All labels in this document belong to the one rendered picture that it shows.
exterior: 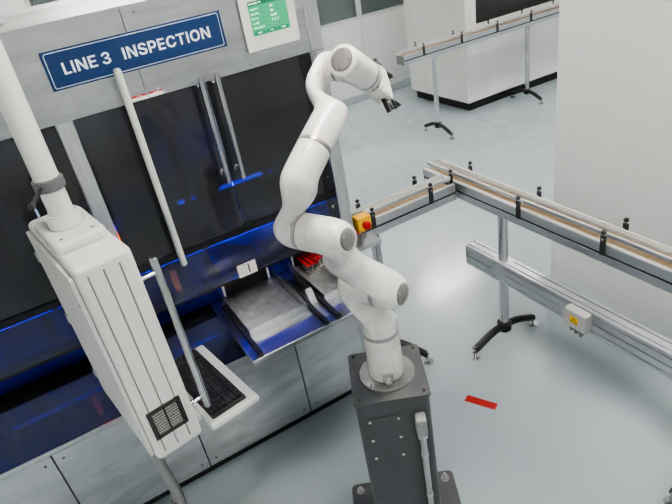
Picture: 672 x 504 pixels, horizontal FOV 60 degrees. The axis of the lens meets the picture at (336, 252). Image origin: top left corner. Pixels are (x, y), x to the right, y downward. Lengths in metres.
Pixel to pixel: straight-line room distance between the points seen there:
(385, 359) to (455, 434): 1.13
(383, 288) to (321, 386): 1.36
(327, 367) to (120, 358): 1.37
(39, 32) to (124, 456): 1.71
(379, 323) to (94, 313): 0.84
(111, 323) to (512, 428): 1.98
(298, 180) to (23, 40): 1.05
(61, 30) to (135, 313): 0.91
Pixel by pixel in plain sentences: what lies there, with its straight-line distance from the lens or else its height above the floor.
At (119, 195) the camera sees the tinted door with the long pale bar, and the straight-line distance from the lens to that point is 2.23.
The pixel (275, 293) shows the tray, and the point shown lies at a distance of 2.53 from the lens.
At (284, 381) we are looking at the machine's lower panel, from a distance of 2.88.
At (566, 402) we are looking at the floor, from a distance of 3.17.
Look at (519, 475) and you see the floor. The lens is 2.86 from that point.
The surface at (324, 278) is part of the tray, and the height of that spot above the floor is 0.88.
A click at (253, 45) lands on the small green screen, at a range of 2.25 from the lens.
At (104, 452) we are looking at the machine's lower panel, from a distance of 2.76.
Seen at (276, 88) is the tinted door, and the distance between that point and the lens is 2.33.
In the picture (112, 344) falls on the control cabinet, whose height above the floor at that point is 1.29.
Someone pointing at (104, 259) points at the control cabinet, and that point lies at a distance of 1.70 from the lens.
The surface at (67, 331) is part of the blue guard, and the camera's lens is 2.40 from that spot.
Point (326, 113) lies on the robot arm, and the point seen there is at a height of 1.83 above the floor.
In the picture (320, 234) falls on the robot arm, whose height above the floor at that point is 1.57.
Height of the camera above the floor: 2.25
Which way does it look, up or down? 30 degrees down
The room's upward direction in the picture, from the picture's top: 11 degrees counter-clockwise
